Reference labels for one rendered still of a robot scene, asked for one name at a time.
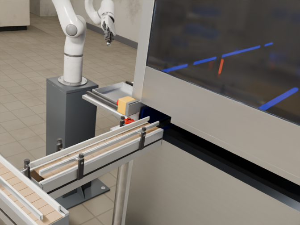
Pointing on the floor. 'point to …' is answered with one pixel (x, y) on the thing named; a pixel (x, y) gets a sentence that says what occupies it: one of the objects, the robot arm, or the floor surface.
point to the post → (143, 60)
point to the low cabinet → (14, 15)
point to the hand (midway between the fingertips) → (108, 38)
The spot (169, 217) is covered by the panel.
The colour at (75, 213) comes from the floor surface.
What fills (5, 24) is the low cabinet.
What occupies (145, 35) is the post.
